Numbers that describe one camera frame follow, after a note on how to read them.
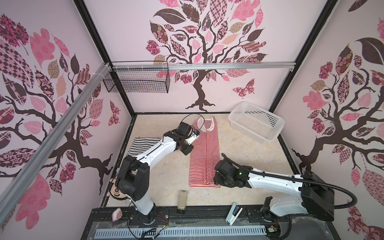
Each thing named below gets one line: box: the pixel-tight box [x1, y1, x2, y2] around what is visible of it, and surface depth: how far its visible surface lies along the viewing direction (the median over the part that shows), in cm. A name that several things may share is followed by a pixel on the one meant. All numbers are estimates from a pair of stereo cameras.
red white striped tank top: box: [189, 116, 221, 188], surface depth 96 cm
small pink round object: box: [111, 207, 123, 222], surface depth 72 cm
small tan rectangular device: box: [176, 190, 188, 214], surface depth 77 cm
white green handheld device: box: [225, 202, 244, 226], surface depth 74 cm
